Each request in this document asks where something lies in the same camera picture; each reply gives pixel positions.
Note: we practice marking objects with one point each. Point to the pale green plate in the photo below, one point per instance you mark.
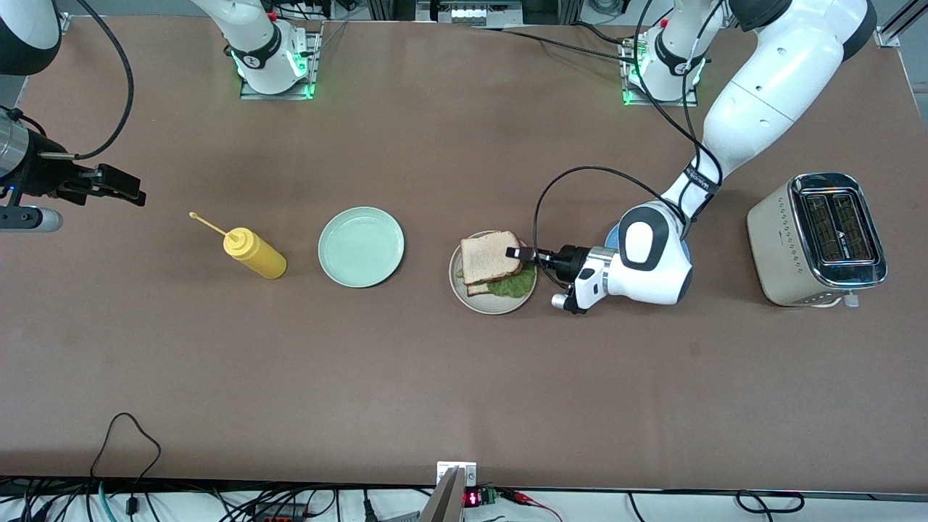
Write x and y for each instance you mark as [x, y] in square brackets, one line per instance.
[361, 247]

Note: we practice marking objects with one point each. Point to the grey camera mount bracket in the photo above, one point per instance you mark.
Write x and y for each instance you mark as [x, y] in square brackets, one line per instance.
[446, 496]

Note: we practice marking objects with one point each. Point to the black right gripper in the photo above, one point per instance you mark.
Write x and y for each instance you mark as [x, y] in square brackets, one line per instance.
[45, 178]

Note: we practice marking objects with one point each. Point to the yellow squeeze bottle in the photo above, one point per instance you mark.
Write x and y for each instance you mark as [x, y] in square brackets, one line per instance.
[255, 254]

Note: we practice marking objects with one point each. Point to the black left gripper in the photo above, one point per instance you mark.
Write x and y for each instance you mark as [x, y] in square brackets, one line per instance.
[570, 260]

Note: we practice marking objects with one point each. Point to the grey power strip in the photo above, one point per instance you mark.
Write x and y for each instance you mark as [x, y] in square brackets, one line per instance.
[467, 13]

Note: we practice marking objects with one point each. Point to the blue plate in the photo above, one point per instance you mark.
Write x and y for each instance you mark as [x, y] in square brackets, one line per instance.
[612, 235]

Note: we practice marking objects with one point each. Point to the cream chrome toaster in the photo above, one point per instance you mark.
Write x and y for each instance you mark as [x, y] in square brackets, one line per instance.
[783, 246]

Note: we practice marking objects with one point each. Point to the red digit display module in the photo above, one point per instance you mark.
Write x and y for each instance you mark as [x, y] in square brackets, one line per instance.
[473, 499]

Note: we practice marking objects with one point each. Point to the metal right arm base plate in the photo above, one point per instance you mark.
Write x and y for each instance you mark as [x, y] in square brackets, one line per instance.
[315, 58]

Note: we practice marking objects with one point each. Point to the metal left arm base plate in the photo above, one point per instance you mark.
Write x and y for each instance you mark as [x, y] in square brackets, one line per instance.
[631, 72]

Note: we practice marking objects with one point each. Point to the aluminium frame profile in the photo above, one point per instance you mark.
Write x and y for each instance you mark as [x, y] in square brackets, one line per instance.
[64, 23]
[899, 25]

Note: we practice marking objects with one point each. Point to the beige plate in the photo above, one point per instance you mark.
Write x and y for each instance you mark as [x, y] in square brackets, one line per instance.
[500, 306]

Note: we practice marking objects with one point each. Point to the green lettuce leaf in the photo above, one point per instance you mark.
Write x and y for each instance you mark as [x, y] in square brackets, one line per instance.
[515, 284]

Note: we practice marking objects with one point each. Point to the brown bread slice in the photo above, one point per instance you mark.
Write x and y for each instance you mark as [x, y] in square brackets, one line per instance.
[477, 289]
[489, 257]

